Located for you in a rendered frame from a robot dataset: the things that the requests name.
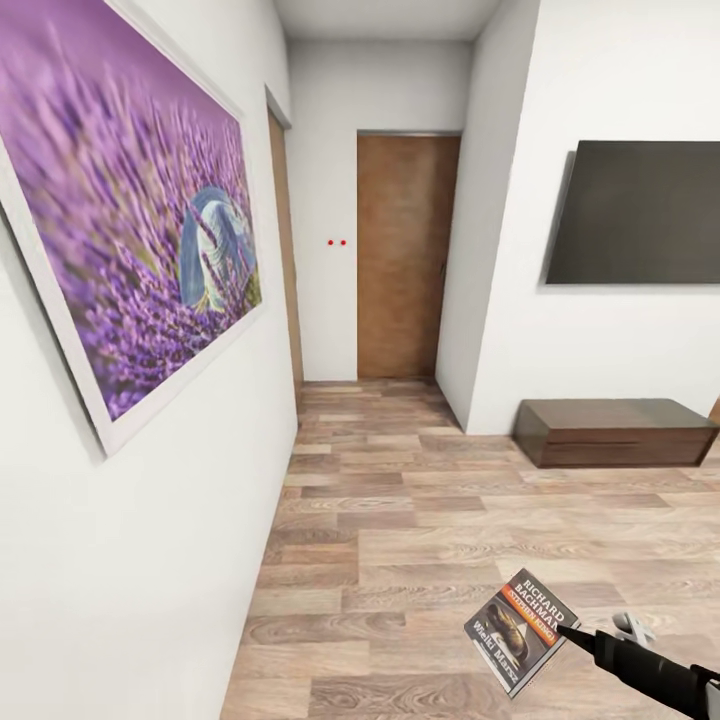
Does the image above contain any hardback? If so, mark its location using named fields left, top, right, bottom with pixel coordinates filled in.
left=463, top=568, right=581, bottom=699

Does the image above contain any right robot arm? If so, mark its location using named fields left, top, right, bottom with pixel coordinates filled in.
left=557, top=610, right=720, bottom=720

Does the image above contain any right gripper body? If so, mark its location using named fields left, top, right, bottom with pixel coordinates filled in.
left=590, top=629, right=668, bottom=704

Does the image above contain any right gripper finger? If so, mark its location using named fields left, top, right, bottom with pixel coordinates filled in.
left=557, top=625, right=596, bottom=654

